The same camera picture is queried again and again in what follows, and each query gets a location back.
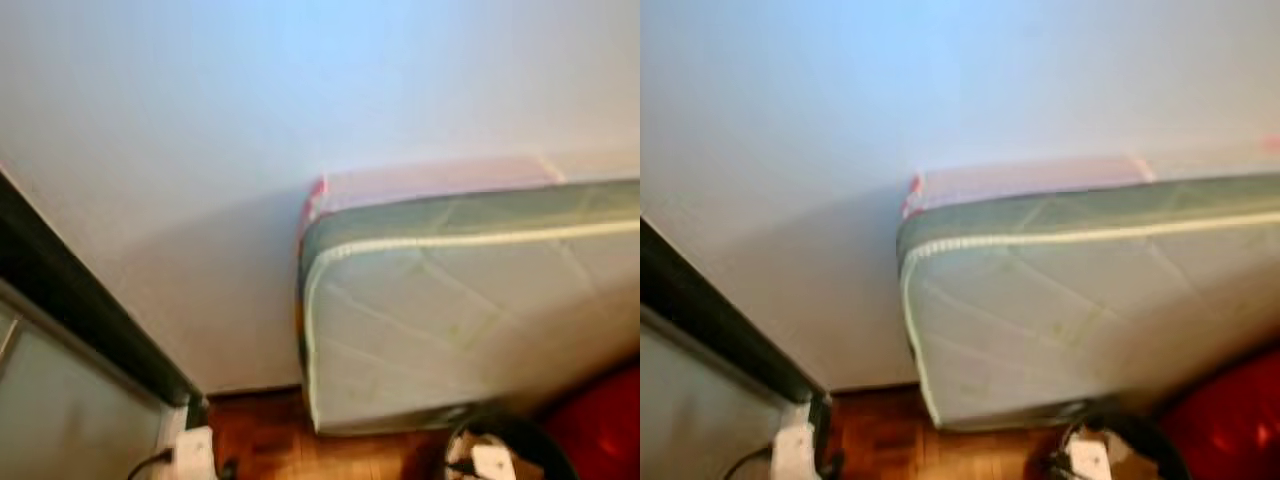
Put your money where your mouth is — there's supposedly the red fabric covered mattress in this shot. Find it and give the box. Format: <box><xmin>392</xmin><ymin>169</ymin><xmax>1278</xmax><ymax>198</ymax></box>
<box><xmin>538</xmin><ymin>358</ymin><xmax>640</xmax><ymax>480</ymax></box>
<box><xmin>1155</xmin><ymin>345</ymin><xmax>1280</xmax><ymax>480</ymax></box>

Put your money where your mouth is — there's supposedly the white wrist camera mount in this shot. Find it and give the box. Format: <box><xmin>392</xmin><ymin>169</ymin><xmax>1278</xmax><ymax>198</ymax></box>
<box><xmin>1066</xmin><ymin>438</ymin><xmax>1113</xmax><ymax>480</ymax></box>
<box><xmin>170</xmin><ymin>427</ymin><xmax>218</xmax><ymax>480</ymax></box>
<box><xmin>470</xmin><ymin>443</ymin><xmax>518</xmax><ymax>480</ymax></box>
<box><xmin>772</xmin><ymin>425</ymin><xmax>823</xmax><ymax>480</ymax></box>

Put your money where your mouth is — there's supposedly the black door frame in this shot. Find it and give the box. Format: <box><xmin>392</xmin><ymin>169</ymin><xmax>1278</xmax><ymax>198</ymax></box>
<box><xmin>0</xmin><ymin>168</ymin><xmax>209</xmax><ymax>426</ymax></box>
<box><xmin>640</xmin><ymin>218</ymin><xmax>833</xmax><ymax>426</ymax></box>

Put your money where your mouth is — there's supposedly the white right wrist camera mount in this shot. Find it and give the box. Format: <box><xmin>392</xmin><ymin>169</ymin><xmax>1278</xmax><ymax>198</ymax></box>
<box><xmin>470</xmin><ymin>443</ymin><xmax>518</xmax><ymax>480</ymax></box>
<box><xmin>1066</xmin><ymin>438</ymin><xmax>1113</xmax><ymax>480</ymax></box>

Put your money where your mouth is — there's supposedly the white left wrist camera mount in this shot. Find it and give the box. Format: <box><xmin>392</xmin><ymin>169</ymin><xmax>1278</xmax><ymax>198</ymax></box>
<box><xmin>170</xmin><ymin>427</ymin><xmax>218</xmax><ymax>480</ymax></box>
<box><xmin>772</xmin><ymin>425</ymin><xmax>823</xmax><ymax>480</ymax></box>

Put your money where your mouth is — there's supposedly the frosted glass door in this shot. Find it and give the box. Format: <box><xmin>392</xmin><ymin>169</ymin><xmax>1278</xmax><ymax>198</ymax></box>
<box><xmin>0</xmin><ymin>280</ymin><xmax>171</xmax><ymax>480</ymax></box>
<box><xmin>640</xmin><ymin>305</ymin><xmax>801</xmax><ymax>480</ymax></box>

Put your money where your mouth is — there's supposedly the black round waste bin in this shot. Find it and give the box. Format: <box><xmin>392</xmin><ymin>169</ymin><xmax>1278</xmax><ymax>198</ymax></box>
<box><xmin>1058</xmin><ymin>408</ymin><xmax>1193</xmax><ymax>480</ymax></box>
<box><xmin>443</xmin><ymin>408</ymin><xmax>579</xmax><ymax>480</ymax></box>

